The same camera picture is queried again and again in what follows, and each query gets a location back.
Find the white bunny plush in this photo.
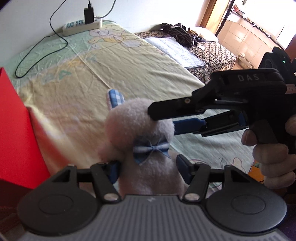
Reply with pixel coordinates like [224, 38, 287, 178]
[98, 89, 187, 196]

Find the person's right hand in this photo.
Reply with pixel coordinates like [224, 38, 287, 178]
[241, 114, 296, 189]

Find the metal basin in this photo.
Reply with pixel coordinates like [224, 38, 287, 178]
[237, 55, 254, 69]

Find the patterned dark mattress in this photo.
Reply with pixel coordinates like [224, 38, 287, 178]
[134, 30, 237, 85]

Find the folded light blue towel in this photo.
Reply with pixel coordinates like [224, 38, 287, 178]
[145, 37, 205, 69]

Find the red cardboard box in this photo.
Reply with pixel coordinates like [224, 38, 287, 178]
[0, 68, 50, 233]

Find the dark clothes pile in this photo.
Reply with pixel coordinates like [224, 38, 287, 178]
[161, 23, 207, 47]

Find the white power strip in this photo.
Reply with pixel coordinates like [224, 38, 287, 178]
[62, 19, 103, 37]

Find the black charger adapter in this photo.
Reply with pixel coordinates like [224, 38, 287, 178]
[84, 1, 94, 24]

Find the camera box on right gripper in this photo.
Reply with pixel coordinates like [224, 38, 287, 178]
[259, 47, 295, 79]

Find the grey wall cable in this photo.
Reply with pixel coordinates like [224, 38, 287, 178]
[93, 0, 117, 20]

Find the black charger cable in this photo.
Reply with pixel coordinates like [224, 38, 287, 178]
[14, 0, 89, 79]

